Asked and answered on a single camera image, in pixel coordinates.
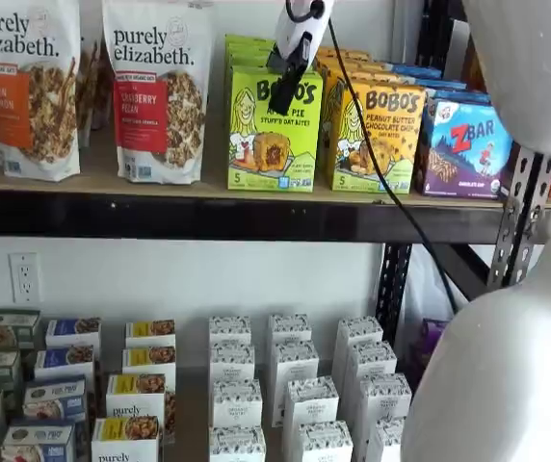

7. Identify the orange label granola bag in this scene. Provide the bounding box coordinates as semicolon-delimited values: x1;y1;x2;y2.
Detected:
0;0;83;183

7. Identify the white xArm gripper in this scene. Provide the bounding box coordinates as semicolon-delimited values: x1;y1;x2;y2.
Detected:
265;0;338;114

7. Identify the wooden shelf board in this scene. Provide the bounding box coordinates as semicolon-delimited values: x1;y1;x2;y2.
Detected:
0;119;551;211

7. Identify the blue label cereal box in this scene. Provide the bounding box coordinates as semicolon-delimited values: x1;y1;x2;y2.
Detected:
44;317;103;348
21;376;89;424
33;344;97;381
0;421;78;462

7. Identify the black metal shelf rack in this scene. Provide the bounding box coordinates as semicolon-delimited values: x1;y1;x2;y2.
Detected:
0;0;551;350

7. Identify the yellow label granola box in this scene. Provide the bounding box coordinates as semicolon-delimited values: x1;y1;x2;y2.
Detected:
120;345;178;381
105;372;178;434
91;415;162;462
124;319;177;350

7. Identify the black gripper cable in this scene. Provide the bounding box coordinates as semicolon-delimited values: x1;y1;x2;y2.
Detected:
282;0;460;314

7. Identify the purple snack box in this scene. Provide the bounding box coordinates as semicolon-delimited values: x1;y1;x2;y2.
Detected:
418;316;452;374

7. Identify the green Bobo's apple pie box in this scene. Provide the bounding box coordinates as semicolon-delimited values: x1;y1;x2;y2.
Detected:
224;43;277;73
223;32;276;49
226;64;325;193

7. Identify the white organic pantry box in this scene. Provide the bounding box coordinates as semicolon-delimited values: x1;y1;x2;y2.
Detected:
335;315;385;386
281;375;341;434
211;378;264;429
267;313;314;386
207;315;253;347
296;420;354;462
345;340;399;386
208;424;268;462
208;342;256;385
354;372;413;434
364;415;407;462
270;340;321;386

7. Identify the white wall outlet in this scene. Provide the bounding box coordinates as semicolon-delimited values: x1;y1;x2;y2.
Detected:
9;251;41;305

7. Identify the red label granola bag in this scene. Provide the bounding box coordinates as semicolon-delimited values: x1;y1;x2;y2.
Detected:
100;0;215;186

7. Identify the yellow Bobo's peanut butter box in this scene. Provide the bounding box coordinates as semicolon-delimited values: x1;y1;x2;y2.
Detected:
313;45;374;66
317;58;395;97
326;78;427;195

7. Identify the blue Zbar snack box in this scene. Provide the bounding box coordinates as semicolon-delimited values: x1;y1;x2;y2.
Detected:
400;75;469;93
413;97;515;200
389;61;444;81
422;88;494;106

